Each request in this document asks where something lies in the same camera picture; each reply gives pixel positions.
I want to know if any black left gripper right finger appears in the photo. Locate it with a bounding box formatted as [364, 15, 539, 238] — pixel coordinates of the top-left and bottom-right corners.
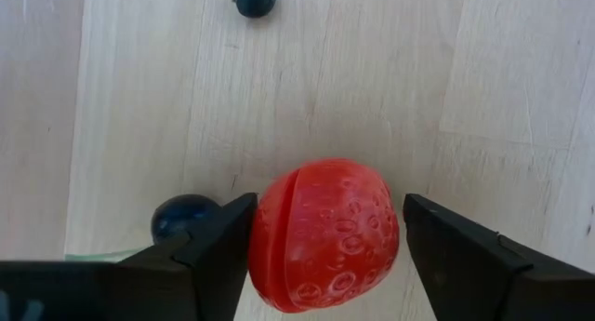
[403, 194, 534, 321]

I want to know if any red strawberry half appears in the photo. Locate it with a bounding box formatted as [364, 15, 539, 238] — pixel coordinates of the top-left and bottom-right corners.
[247, 157, 401, 314]

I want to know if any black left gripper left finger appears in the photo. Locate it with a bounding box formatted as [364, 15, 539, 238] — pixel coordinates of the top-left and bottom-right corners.
[139, 194, 258, 321]

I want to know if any dark blueberry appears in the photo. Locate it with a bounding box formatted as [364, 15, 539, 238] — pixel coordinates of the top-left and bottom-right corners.
[231, 0, 278, 19]
[151, 194, 223, 247]

